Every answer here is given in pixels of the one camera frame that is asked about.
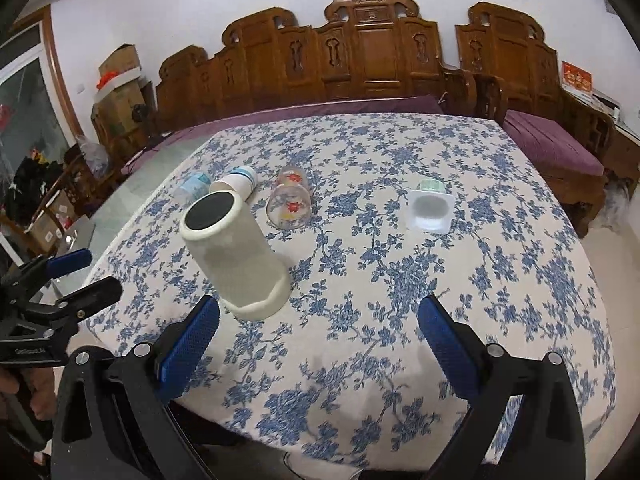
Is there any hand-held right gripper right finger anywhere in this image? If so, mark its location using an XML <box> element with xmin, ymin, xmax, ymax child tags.
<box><xmin>418</xmin><ymin>296</ymin><xmax>587</xmax><ymax>480</ymax></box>

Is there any purple armchair cushion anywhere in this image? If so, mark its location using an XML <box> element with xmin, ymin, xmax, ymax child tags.
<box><xmin>502</xmin><ymin>110</ymin><xmax>606</xmax><ymax>177</ymax></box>

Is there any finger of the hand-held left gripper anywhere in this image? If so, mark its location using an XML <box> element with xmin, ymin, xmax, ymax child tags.
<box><xmin>0</xmin><ymin>249</ymin><xmax>93</xmax><ymax>302</ymax></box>
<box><xmin>30</xmin><ymin>276</ymin><xmax>123</xmax><ymax>339</ymax></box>

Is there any blue floral tablecloth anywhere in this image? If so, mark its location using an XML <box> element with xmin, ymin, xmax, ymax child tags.
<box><xmin>82</xmin><ymin>111</ymin><xmax>617</xmax><ymax>471</ymax></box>

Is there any purple sofa cushion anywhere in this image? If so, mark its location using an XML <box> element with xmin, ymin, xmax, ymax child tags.
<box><xmin>120</xmin><ymin>96</ymin><xmax>446</xmax><ymax>176</ymax></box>

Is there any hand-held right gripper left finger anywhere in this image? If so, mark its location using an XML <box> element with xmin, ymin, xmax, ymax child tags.
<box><xmin>50</xmin><ymin>296</ymin><xmax>221</xmax><ymax>480</ymax></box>

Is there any glass cup red yellow print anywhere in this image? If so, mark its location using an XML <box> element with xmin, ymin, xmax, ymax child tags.
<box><xmin>265</xmin><ymin>166</ymin><xmax>312</xmax><ymax>231</ymax></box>

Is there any tall cream cup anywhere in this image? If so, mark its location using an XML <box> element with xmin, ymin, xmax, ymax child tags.
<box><xmin>179</xmin><ymin>191</ymin><xmax>293</xmax><ymax>320</ymax></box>

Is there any person's left hand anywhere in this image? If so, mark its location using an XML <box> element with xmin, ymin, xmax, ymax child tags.
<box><xmin>19</xmin><ymin>364</ymin><xmax>59</xmax><ymax>422</ymax></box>

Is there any carved wooden armchair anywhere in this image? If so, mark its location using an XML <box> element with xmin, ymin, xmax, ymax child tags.
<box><xmin>454</xmin><ymin>2</ymin><xmax>616</xmax><ymax>238</ymax></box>

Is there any white paper cup blue rim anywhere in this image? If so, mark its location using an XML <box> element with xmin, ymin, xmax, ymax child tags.
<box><xmin>209</xmin><ymin>166</ymin><xmax>259</xmax><ymax>200</ymax></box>

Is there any square white plastic cup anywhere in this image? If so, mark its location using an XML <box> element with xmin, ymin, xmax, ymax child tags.
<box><xmin>405</xmin><ymin>177</ymin><xmax>457</xmax><ymax>232</ymax></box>

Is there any clear plastic water bottle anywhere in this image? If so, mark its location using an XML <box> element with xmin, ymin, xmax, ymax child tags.
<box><xmin>176</xmin><ymin>172</ymin><xmax>212</xmax><ymax>206</ymax></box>

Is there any small cardboard box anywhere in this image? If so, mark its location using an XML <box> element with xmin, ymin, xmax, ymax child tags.
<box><xmin>98</xmin><ymin>45</ymin><xmax>142</xmax><ymax>79</ymax></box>

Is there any large cardboard box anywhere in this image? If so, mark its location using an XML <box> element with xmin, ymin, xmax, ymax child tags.
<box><xmin>92</xmin><ymin>80</ymin><xmax>152</xmax><ymax>137</ymax></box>

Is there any carved wooden sofa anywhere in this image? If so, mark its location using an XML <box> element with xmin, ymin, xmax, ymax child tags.
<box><xmin>150</xmin><ymin>0</ymin><xmax>506</xmax><ymax>136</ymax></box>

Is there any clear plastic bag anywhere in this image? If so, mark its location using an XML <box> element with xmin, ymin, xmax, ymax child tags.
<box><xmin>75</xmin><ymin>135</ymin><xmax>112</xmax><ymax>179</ymax></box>

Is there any red gift box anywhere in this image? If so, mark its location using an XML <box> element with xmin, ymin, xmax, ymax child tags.
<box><xmin>561</xmin><ymin>61</ymin><xmax>594</xmax><ymax>92</ymax></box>

